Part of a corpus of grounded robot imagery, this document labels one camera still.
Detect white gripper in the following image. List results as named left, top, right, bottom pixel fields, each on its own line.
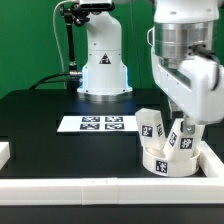
left=151, top=52, right=224, bottom=135

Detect white round stool seat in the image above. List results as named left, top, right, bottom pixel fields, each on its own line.
left=142, top=147, right=200, bottom=177

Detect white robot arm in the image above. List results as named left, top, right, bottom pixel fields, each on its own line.
left=80, top=0, right=224, bottom=125

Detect white marker sheet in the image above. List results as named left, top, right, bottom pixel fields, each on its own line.
left=57, top=115, right=138, bottom=133

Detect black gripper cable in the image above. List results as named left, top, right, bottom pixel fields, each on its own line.
left=191, top=44, right=222, bottom=92

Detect white front border rail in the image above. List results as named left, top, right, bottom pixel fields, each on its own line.
left=0, top=178, right=224, bottom=206

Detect black cables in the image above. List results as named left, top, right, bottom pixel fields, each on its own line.
left=29, top=73, right=81, bottom=90

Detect black camera stand pole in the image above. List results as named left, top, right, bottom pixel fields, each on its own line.
left=60, top=3, right=89, bottom=92

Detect white cable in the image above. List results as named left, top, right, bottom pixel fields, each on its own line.
left=52, top=0, right=74, bottom=73

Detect white left border rail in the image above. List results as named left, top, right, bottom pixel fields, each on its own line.
left=0, top=142, right=10, bottom=170

